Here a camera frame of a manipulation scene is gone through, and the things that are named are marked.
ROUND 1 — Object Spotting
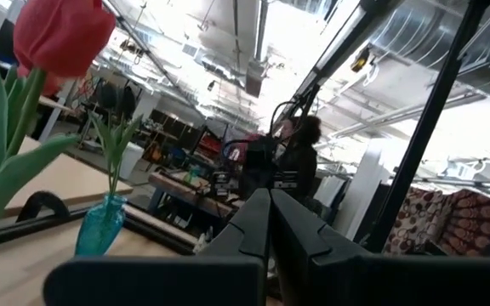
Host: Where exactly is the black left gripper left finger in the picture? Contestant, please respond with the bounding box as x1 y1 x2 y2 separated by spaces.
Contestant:
43 188 271 306

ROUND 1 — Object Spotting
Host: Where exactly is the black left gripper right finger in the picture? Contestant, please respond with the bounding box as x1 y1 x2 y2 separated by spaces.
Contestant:
271 189 490 306

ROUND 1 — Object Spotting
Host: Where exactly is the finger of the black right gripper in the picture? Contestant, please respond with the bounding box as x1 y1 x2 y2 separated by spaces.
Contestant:
209 171 232 197
271 168 300 191

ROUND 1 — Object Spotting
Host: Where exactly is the red tulip with green stem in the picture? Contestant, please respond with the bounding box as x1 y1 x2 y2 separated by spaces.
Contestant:
0 0 117 250
4 63 66 145

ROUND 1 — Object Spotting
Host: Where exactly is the blue textured glass vase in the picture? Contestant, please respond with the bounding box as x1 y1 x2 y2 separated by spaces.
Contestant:
74 194 128 258

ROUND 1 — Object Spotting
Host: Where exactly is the person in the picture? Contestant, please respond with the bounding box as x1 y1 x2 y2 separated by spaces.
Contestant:
275 114 323 201

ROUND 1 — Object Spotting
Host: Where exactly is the white waste bin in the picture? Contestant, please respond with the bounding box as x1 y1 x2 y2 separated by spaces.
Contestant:
118 141 145 180

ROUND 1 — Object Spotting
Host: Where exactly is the red patterned cloth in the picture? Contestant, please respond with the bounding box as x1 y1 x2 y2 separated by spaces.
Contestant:
382 186 490 258

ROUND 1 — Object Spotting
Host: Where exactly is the yellow black hanging device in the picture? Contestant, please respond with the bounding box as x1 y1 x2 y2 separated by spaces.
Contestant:
350 47 373 74

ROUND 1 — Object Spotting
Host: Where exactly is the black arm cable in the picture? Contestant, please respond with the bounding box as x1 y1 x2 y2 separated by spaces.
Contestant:
269 99 312 144

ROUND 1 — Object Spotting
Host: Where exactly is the black curved handle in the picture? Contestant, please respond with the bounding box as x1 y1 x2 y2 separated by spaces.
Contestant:
14 190 72 224

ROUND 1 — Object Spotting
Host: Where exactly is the black aluminium rig frame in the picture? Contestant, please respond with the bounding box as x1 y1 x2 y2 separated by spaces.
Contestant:
0 0 490 256

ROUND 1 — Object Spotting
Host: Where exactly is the silver ribbed ventilation duct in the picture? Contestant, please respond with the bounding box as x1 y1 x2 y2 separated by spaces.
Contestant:
370 0 490 105

